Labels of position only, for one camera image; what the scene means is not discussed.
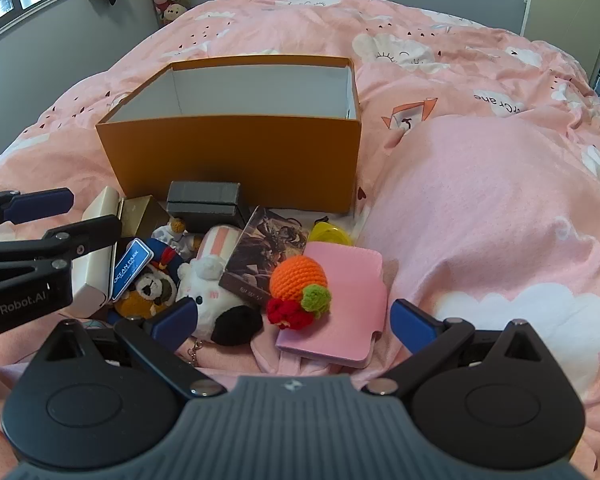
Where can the dark grey box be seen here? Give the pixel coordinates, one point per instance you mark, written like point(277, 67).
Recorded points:
point(202, 195)

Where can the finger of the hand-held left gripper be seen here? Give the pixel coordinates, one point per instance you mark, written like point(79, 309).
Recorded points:
point(90, 232)
point(45, 202)

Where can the gold box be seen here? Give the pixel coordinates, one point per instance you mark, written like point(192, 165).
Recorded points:
point(145, 212)

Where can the pink printed blanket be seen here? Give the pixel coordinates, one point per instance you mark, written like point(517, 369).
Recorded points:
point(280, 25)

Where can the brown raccoon plush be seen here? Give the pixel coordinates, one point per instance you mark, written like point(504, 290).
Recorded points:
point(147, 290)

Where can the grey door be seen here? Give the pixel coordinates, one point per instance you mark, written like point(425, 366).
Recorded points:
point(575, 5)

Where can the blue rectangular tag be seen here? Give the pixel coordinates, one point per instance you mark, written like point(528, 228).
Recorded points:
point(127, 270)

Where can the white striped bunny plush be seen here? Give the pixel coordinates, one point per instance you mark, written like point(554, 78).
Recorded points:
point(210, 300)

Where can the cream white box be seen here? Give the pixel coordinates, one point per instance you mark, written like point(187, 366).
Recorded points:
point(92, 280)

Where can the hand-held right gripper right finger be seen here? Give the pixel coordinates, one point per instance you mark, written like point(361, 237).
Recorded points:
point(407, 325)

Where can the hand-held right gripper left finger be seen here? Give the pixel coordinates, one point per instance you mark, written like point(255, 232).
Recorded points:
point(175, 317)

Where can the yellow round case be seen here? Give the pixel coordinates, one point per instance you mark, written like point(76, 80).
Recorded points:
point(330, 234)

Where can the pink box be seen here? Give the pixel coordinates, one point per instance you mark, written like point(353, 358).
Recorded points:
point(350, 300)

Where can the orange cardboard box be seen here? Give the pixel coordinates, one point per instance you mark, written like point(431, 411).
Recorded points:
point(230, 160)

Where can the chef bear plush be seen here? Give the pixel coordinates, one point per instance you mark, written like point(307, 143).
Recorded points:
point(172, 232)

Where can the illustrated art card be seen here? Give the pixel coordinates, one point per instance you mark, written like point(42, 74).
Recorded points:
point(260, 250)

